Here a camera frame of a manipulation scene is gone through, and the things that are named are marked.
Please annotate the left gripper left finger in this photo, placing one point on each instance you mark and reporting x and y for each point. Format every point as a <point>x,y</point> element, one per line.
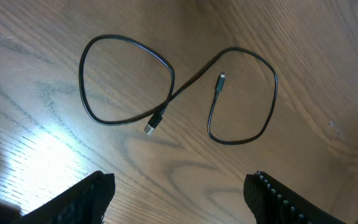
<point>84,203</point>

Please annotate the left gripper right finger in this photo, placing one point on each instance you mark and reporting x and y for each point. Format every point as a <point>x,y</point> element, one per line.
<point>272,202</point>

